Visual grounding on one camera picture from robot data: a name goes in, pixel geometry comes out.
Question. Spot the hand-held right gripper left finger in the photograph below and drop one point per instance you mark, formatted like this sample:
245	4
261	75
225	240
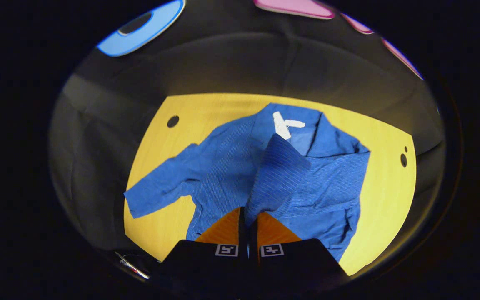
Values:
206	266

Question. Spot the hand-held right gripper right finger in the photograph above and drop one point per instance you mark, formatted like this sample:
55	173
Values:
294	266

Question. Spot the silver metal bar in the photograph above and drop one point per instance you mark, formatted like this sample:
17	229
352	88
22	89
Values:
133	266

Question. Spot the black backdrop cloth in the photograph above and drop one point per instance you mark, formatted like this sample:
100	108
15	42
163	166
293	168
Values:
223	62

